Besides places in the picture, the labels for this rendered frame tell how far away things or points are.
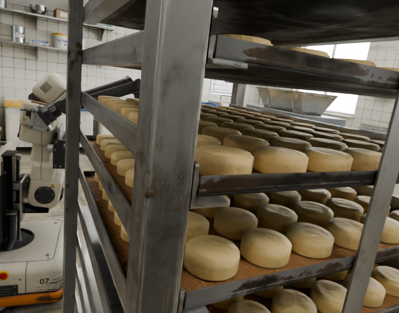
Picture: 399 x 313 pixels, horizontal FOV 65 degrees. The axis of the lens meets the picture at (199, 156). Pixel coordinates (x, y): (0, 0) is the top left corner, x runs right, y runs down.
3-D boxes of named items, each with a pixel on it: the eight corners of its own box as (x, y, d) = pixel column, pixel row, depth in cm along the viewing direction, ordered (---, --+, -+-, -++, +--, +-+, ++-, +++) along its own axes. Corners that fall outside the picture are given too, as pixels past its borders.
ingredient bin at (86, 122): (55, 156, 467) (56, 104, 450) (52, 146, 521) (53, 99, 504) (93, 155, 493) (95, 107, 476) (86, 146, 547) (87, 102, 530)
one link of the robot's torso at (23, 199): (9, 222, 174) (9, 179, 169) (20, 202, 200) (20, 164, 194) (61, 220, 183) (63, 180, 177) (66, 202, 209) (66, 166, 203)
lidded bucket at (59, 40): (68, 50, 497) (69, 36, 492) (71, 49, 477) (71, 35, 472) (51, 48, 485) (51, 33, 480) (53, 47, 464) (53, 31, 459)
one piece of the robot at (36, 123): (28, 128, 150) (32, 105, 148) (30, 127, 155) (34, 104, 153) (51, 133, 154) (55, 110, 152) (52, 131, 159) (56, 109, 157)
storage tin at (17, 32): (25, 43, 464) (24, 28, 459) (25, 43, 449) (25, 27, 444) (11, 41, 455) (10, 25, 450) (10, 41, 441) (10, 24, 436)
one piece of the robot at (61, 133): (44, 168, 167) (44, 128, 162) (50, 156, 193) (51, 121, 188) (76, 169, 172) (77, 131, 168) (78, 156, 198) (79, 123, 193)
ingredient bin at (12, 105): (5, 156, 434) (4, 100, 417) (5, 146, 487) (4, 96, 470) (48, 156, 462) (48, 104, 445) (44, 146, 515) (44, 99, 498)
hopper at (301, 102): (284, 108, 253) (287, 90, 249) (334, 117, 202) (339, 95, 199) (253, 105, 243) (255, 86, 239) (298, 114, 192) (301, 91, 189)
